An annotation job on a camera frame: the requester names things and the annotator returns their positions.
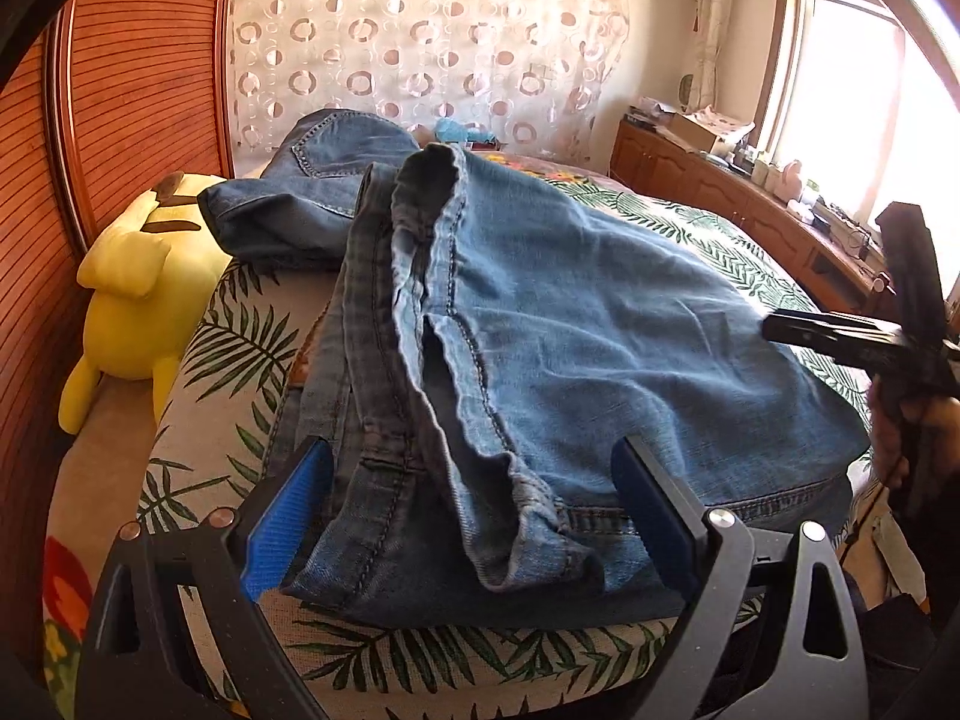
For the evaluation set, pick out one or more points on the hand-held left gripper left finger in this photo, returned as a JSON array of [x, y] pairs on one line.
[[289, 510]]

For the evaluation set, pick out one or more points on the window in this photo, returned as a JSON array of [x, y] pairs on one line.
[[847, 90]]

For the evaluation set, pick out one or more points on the circle-pattern sheer curtain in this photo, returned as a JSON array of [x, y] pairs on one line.
[[450, 37]]

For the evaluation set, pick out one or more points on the yellow plush toy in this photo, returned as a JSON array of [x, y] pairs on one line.
[[135, 277]]

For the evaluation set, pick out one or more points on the leaf-print bed sheet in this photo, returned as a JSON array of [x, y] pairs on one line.
[[240, 330]]

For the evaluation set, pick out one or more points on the cardboard box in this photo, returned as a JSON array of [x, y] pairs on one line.
[[694, 131]]

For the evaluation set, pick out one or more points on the lace window curtain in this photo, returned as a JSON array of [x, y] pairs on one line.
[[709, 15]]

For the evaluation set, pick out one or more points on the blue denim pants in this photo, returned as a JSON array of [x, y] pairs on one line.
[[600, 330]]

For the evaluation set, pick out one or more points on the wooden slatted panel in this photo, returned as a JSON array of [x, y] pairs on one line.
[[135, 52]]

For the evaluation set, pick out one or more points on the wooden cabinet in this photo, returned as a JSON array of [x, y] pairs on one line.
[[712, 187]]

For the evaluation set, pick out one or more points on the white pink figurine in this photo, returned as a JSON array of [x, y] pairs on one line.
[[793, 180]]

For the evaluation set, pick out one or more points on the person's right hand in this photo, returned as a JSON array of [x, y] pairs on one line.
[[885, 427]]

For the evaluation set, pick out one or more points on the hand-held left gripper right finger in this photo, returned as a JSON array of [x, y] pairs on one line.
[[652, 517]]

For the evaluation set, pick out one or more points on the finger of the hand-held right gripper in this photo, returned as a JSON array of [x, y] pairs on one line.
[[825, 334], [909, 262]]

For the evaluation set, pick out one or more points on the blue toy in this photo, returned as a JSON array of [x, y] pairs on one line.
[[454, 129]]

